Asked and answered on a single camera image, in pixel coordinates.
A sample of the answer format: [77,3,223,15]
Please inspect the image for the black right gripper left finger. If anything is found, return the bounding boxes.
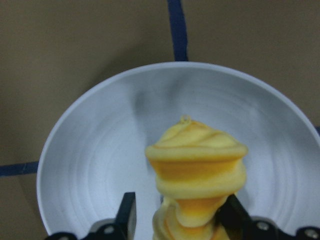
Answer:
[114,192,137,240]

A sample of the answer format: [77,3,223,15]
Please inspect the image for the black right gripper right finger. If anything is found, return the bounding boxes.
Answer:
[217,194,253,240]

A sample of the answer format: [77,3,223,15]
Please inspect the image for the blue plate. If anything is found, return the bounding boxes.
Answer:
[36,62,320,240]

